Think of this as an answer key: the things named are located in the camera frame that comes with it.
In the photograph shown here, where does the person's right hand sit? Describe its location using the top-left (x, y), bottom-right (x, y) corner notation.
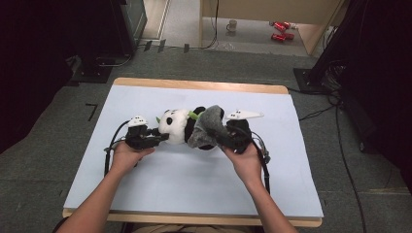
top-left (223, 144), bottom-right (263, 186)

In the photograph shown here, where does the person's left hand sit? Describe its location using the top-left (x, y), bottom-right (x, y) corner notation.
top-left (111, 142), bottom-right (155, 178)

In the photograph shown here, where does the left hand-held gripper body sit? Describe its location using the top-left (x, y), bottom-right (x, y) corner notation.
top-left (125, 115), bottom-right (155, 150)

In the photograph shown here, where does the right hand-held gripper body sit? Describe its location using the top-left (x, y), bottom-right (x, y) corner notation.
top-left (226, 110), bottom-right (265, 154)

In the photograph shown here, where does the panda plush toy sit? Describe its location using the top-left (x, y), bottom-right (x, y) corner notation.
top-left (154, 106), bottom-right (225, 151)

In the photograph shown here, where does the black stand base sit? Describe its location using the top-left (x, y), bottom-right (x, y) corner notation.
top-left (71, 56), bottom-right (115, 84)

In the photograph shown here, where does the bundle of black cables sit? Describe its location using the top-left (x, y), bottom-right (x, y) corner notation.
top-left (324, 59), bottom-right (345, 95)

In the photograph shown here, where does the right hand-held gripper cable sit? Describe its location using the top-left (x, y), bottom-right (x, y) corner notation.
top-left (251, 130), bottom-right (272, 195)

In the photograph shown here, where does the grey cloth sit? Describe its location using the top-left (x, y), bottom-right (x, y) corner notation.
top-left (187, 104), bottom-right (232, 150)

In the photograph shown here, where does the hand-held gripper cable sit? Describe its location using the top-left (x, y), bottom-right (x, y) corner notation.
top-left (251, 130), bottom-right (272, 195)
top-left (103, 119), bottom-right (134, 178)

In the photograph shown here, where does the beige mug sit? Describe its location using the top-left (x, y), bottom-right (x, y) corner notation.
top-left (225, 18), bottom-right (238, 33)

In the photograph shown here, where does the left hand-held gripper cable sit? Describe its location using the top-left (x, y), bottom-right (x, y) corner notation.
top-left (103, 119), bottom-right (134, 178)

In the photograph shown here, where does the wooden table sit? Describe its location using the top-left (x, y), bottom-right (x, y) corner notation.
top-left (61, 77), bottom-right (324, 227)

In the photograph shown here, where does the long black floor cable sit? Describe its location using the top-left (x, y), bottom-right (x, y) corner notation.
top-left (297, 93), bottom-right (368, 233)

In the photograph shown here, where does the light wooden desk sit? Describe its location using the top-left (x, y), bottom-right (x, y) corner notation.
top-left (198, 0), bottom-right (344, 56)

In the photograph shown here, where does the light blue table mat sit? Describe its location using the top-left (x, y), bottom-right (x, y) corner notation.
top-left (62, 84), bottom-right (325, 218)

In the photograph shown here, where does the dark curtain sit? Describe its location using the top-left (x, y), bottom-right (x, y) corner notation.
top-left (0, 0), bottom-right (113, 154)
top-left (339, 0), bottom-right (412, 195)

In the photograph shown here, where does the black metal stand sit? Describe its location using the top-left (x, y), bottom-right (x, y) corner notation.
top-left (292, 0), bottom-right (358, 95)

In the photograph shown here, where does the black cabinet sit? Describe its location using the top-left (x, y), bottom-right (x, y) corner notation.
top-left (110, 0), bottom-right (149, 56)

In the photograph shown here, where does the hanging black cable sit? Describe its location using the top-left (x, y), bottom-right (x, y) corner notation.
top-left (200, 0), bottom-right (220, 50)

